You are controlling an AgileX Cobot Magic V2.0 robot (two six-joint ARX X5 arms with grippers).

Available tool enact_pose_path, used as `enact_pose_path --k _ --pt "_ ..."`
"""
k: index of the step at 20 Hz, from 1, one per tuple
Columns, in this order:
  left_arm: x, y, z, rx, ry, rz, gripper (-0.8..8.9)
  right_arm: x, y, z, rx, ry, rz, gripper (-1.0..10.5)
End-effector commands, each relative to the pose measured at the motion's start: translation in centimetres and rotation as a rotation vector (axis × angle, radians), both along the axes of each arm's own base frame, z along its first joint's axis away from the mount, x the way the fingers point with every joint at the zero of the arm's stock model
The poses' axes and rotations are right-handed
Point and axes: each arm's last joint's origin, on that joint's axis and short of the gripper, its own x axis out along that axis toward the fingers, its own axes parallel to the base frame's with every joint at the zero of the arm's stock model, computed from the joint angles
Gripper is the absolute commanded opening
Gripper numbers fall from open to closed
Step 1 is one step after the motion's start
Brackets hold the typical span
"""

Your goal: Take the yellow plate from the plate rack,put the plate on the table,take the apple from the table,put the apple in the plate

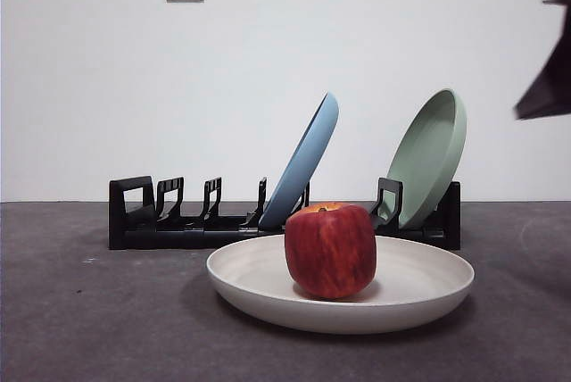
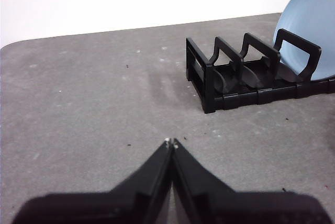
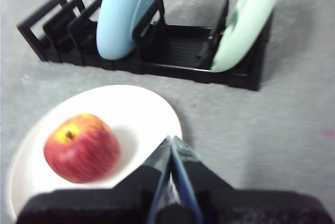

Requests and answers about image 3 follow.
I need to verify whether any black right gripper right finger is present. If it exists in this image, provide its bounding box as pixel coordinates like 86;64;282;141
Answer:
171;135;328;224

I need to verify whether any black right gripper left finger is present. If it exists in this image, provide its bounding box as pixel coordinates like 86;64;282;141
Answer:
15;136;172;224

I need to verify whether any red apple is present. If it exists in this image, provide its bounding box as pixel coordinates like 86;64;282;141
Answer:
43;113;121;184

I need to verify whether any cream yellow plate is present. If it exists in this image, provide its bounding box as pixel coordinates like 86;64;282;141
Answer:
7;84;183;222

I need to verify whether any black plate rack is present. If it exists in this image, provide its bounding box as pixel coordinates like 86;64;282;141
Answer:
16;0;274;91

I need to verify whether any green plate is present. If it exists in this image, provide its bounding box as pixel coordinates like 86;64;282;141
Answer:
210;0;290;73

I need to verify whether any blue plate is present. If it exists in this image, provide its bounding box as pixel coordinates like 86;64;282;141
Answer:
96;0;170;60

